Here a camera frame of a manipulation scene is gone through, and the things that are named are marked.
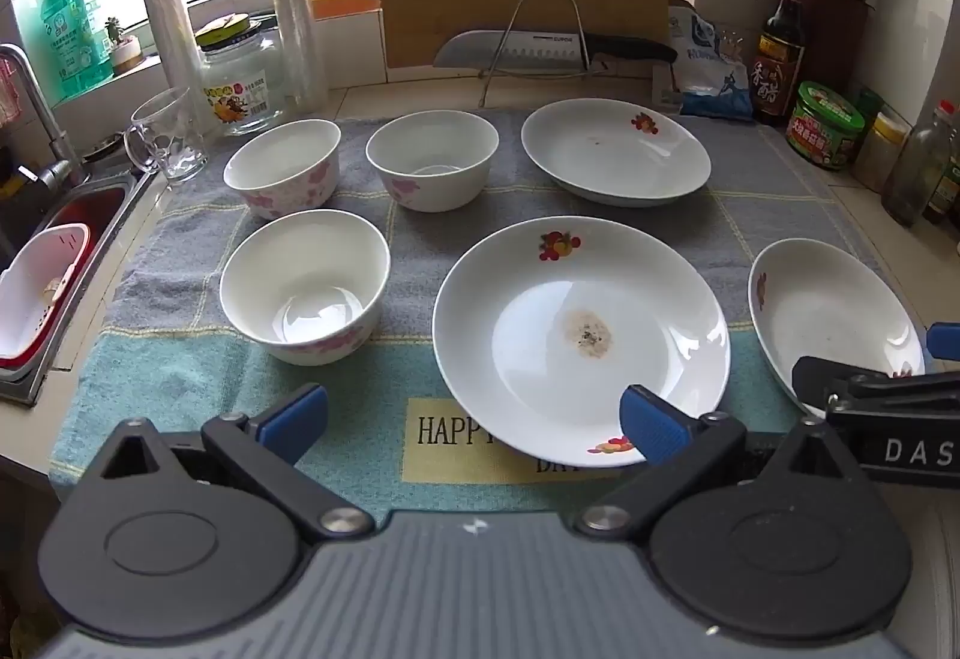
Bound steel sink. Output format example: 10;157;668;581
0;171;157;407

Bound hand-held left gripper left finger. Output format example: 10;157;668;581
97;383;376;544

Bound black-handled kitchen knife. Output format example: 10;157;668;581
433;29;680;73

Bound red basin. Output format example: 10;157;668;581
0;183;128;377

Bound blue and white salt bag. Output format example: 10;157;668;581
651;0;760;122

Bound small green label bottle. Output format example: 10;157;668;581
924;153;960;225

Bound small potted plant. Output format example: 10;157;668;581
105;16;145;77

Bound green-lidded sauce jar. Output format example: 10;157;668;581
785;80;867;171

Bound metal faucet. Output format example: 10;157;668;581
0;44;91;189

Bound white bowl low pink pattern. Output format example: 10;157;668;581
219;209;392;368

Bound grey and blue checked towel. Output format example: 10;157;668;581
49;104;931;529

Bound stained white plate fruit print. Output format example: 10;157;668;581
432;216;732;468

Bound clear glass mug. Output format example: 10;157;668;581
122;85;209;182

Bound dark red knife block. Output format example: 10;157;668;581
795;0;875;100

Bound yellow-lidded spice jar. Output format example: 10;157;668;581
853;112;910;194

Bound clear glass condiment bottle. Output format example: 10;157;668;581
881;99;959;227

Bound short plastic wrap roll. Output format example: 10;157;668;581
139;0;218;136

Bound white colander basket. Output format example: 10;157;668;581
0;222;92;360

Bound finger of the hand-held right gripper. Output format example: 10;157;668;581
926;321;960;362
792;354;960;434

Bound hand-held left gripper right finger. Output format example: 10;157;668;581
577;383;863;541

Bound dark vinegar bottle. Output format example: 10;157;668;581
752;0;807;127

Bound green dish soap bottle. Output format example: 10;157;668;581
39;0;115;100

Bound white bowl large pink flowers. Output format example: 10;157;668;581
223;119;342;219

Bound glass jar green lid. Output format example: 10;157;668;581
193;13;290;137

